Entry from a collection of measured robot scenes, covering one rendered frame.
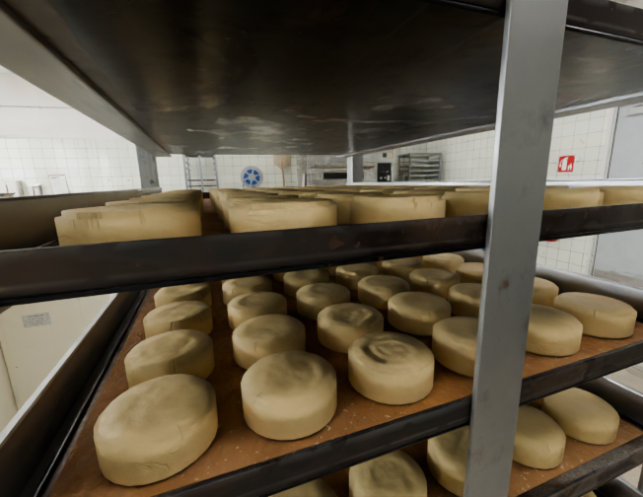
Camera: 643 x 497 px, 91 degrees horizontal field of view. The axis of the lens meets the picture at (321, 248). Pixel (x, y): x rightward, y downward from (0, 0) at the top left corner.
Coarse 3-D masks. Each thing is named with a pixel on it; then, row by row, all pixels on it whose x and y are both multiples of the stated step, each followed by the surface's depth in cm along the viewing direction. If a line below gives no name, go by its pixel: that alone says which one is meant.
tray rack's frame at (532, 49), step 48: (528, 0) 12; (528, 48) 12; (528, 96) 13; (528, 144) 13; (528, 192) 14; (528, 240) 14; (528, 288) 15; (480, 336) 14; (480, 384) 15; (480, 432) 15; (480, 480) 16
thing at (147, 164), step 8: (136, 152) 59; (144, 152) 60; (144, 160) 60; (152, 160) 61; (144, 168) 60; (152, 168) 61; (144, 176) 61; (152, 176) 61; (144, 184) 61; (152, 184) 61
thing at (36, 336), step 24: (24, 312) 152; (48, 312) 155; (72, 312) 158; (96, 312) 162; (0, 336) 151; (24, 336) 154; (48, 336) 157; (72, 336) 160; (24, 360) 156; (48, 360) 159; (24, 384) 158
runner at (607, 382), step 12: (588, 384) 31; (600, 384) 30; (612, 384) 29; (624, 384) 28; (600, 396) 30; (612, 396) 29; (624, 396) 28; (636, 396) 27; (624, 408) 28; (636, 408) 27; (636, 420) 27
